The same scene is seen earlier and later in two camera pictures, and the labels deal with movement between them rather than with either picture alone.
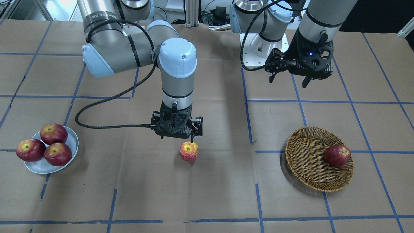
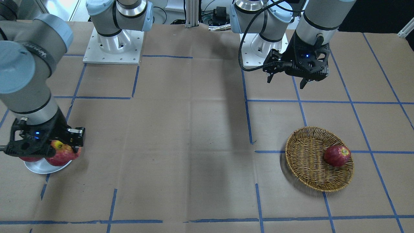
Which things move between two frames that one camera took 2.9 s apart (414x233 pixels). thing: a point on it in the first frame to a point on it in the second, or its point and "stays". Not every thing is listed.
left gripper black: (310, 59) stays
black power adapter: (220, 15) stays
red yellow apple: (189, 151) to (64, 153)
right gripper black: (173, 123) to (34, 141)
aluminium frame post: (191, 7) stays
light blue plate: (43, 166) stays
